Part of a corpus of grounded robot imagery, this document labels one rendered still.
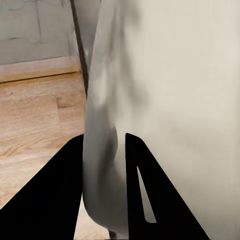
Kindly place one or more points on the bowl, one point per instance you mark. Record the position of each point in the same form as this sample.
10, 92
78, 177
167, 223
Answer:
168, 72

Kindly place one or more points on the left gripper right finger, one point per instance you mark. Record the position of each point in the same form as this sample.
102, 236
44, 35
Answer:
174, 219

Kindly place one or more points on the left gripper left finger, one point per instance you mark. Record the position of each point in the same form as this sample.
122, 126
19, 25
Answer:
47, 207

